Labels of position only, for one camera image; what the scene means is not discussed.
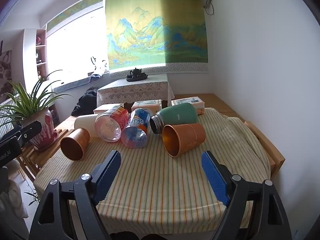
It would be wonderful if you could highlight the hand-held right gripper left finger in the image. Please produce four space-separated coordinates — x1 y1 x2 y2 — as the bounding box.
29 150 122 240

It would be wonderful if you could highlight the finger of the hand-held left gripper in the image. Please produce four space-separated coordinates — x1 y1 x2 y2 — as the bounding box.
0 120 43 146

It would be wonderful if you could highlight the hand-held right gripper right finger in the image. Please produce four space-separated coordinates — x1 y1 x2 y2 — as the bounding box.
201 151 292 240

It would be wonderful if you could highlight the orange cup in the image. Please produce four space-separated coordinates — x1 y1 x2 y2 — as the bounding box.
60 128 91 161
162 123 206 158

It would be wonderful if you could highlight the clear red label plastic cup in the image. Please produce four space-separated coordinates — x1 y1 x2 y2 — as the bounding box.
95 106 131 143

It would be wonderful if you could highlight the white cup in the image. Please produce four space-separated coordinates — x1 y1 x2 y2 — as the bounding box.
74 114 100 137

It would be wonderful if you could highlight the clear blue label plastic cup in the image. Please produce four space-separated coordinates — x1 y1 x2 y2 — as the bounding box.
121 108 151 150

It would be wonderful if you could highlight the red white flower pot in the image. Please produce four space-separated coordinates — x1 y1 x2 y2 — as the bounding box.
19 106 58 151

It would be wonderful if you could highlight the wooden slatted stand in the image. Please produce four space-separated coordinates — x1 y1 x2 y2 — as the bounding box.
18 127 75 180

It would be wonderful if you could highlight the green spider plant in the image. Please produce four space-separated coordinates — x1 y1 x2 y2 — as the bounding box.
0 70 73 127

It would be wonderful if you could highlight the striped tablecloth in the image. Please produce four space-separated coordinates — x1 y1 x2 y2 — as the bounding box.
33 107 271 235

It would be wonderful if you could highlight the wooden table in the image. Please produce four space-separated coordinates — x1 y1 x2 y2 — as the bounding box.
54 93 286 178

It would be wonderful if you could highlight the black bag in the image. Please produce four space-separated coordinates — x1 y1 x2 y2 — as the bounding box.
71 89 98 117

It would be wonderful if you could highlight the blue windowsill cloth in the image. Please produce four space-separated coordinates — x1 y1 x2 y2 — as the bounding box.
53 70 110 93

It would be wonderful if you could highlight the tissue packet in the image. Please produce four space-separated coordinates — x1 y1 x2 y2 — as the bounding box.
131 99 163 113
171 96 206 116
93 103 125 115

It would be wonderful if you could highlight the green thermos bottle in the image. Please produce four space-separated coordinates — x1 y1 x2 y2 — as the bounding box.
149 102 199 134

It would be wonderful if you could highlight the lace cloth side table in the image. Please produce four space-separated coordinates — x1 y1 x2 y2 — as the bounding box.
96 73 175 109

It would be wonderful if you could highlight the dark teapot set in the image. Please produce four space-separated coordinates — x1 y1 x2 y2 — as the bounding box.
126 68 148 82

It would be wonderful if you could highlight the white wall shelf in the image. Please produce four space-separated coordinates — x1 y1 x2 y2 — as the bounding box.
23 28 48 87

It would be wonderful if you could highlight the landscape wall hanging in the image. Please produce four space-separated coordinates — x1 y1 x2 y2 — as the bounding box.
104 0 209 80

